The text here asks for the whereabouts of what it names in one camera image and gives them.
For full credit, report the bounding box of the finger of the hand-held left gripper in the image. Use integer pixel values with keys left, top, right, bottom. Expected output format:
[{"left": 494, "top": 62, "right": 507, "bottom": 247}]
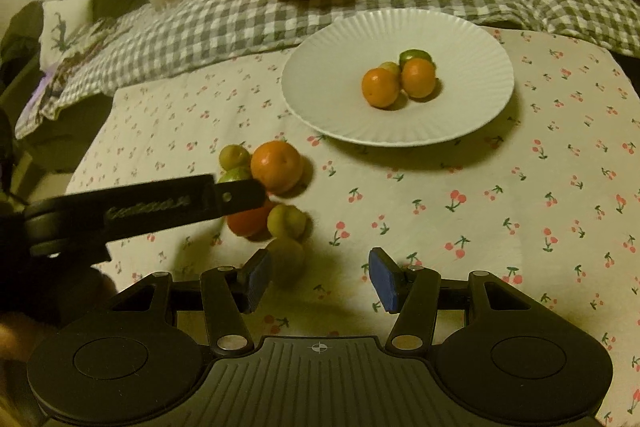
[{"left": 214, "top": 179, "right": 267, "bottom": 217}]

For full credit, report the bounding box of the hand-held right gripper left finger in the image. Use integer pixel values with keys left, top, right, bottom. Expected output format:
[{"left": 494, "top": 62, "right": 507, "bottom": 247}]
[{"left": 110, "top": 249, "right": 274, "bottom": 353}]

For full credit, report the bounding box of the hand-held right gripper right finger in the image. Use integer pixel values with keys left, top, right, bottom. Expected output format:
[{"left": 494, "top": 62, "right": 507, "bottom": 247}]
[{"left": 368, "top": 247, "right": 533, "bottom": 352}]

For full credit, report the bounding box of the small green plum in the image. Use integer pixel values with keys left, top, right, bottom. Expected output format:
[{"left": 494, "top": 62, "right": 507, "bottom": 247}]
[{"left": 217, "top": 167, "right": 254, "bottom": 185}]

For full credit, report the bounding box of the large orange tangerine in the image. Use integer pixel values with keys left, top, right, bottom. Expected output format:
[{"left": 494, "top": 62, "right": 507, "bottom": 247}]
[{"left": 250, "top": 140, "right": 304, "bottom": 195}]

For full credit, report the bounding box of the white ribbed plate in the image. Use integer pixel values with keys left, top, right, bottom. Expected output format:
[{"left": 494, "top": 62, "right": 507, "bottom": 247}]
[{"left": 281, "top": 8, "right": 516, "bottom": 148}]

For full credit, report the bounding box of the cherry print cloth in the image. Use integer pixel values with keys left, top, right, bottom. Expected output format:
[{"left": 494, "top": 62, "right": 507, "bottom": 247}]
[{"left": 65, "top": 24, "right": 640, "bottom": 427}]

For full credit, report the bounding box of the grey checked blanket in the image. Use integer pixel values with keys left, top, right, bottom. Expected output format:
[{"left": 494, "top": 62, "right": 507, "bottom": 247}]
[{"left": 15, "top": 0, "right": 536, "bottom": 140}]

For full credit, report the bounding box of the floral print pillow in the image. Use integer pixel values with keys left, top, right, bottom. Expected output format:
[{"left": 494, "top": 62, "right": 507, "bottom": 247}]
[{"left": 39, "top": 0, "right": 119, "bottom": 108}]

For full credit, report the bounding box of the grey checked pillow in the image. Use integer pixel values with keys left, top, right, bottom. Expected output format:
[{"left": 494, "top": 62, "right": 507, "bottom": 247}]
[{"left": 510, "top": 0, "right": 640, "bottom": 56}]

